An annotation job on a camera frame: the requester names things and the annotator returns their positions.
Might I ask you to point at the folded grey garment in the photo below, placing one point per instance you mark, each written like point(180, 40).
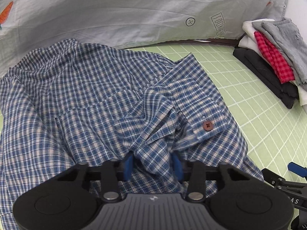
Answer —
point(285, 36)

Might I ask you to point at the blue plaid shirt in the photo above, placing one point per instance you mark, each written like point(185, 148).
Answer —
point(77, 102)

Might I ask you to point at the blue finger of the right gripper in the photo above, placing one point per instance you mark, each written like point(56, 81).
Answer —
point(297, 169)

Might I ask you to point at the green grid cutting mat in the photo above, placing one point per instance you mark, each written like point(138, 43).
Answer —
point(275, 134)

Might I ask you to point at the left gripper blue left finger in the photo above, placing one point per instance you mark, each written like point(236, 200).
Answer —
point(119, 169)

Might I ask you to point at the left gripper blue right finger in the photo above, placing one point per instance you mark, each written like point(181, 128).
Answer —
point(185, 170)

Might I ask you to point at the folded red checked garment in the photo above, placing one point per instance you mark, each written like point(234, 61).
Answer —
point(274, 58)

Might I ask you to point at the folded black garment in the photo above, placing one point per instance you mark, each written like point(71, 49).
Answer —
point(287, 92)

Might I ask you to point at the grey printed bed sheet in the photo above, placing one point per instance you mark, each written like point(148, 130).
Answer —
point(32, 24)

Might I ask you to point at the folded white garment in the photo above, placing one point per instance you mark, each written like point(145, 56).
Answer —
point(249, 42)

